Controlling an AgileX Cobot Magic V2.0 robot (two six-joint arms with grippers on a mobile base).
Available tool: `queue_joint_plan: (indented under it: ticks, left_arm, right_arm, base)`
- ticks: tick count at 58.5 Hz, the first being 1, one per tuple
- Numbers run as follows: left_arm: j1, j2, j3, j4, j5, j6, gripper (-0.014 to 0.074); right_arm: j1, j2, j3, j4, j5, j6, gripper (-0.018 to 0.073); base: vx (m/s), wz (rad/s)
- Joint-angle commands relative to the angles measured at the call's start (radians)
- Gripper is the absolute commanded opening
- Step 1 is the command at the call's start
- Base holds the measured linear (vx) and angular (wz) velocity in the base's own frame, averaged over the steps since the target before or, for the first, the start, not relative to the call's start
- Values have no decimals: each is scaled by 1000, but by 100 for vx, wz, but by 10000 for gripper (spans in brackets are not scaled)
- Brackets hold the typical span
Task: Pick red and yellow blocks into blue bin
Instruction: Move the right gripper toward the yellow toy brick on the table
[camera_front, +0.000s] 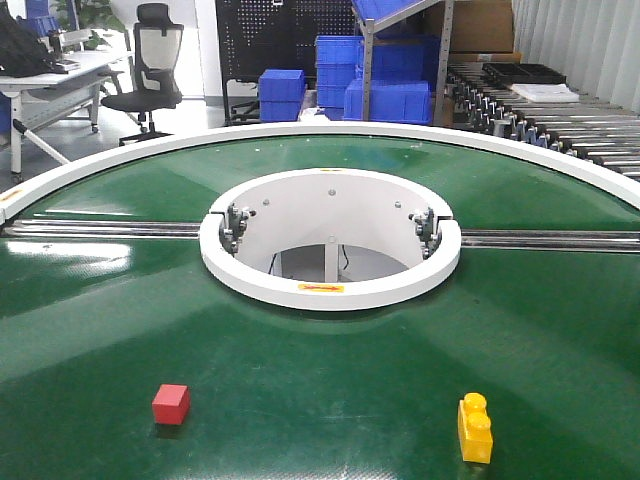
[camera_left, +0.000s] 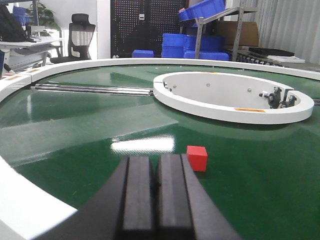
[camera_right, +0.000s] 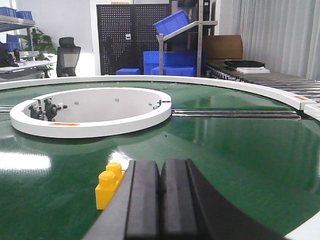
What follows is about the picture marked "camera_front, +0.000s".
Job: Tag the yellow toy brick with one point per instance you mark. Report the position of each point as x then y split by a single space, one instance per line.
474 429

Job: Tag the small blue crate stack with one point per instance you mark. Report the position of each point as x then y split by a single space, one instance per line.
281 94

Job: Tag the wide blue crate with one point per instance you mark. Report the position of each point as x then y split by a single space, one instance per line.
390 101

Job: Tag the tall blue crate stack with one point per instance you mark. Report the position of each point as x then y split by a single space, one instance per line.
336 58

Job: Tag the black pegboard panel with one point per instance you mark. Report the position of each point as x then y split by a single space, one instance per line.
259 35

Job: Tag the red cube block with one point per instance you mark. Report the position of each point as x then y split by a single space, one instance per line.
171 404

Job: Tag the black mesh office chair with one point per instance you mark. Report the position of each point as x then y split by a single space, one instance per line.
157 44

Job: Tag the black plastic tray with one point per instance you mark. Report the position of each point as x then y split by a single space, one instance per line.
522 73

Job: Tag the cardboard box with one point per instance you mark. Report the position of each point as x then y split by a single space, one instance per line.
482 31

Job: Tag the white flat tray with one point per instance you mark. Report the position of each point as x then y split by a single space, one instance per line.
545 93

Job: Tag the roller conveyor track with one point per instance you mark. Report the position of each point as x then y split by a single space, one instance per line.
589 129

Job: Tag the white outer conveyor rim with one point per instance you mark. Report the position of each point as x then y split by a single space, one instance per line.
488 182

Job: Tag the green potted plant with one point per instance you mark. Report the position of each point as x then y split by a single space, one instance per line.
94 15

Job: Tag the white folding desk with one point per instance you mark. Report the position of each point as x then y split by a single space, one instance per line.
39 101

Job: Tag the black backpack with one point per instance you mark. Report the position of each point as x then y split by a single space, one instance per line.
22 53

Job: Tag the grey metal shelf frame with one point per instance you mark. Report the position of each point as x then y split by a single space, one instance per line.
373 17

